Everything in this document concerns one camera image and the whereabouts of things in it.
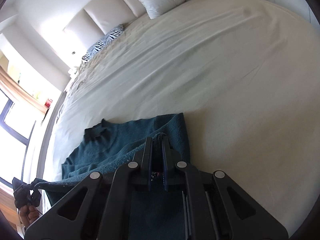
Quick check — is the dark teal knit sweater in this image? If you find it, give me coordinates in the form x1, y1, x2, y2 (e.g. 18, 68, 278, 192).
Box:
34, 113, 190, 239

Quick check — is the person's left hand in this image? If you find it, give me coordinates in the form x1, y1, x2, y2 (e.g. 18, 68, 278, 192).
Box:
19, 205, 40, 228

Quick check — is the small red object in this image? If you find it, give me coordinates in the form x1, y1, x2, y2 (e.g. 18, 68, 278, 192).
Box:
45, 99, 52, 108

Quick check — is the white bed sheet mattress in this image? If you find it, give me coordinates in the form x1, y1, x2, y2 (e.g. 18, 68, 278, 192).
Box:
43, 0, 319, 235

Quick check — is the zebra print pillow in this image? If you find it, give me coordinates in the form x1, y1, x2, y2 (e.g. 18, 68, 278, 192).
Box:
82, 24, 124, 62

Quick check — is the cream padded headboard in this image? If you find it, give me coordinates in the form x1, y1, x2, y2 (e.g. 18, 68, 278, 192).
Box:
64, 0, 146, 39

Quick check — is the window with dark frame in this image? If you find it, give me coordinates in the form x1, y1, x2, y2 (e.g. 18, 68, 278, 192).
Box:
1, 92, 35, 188

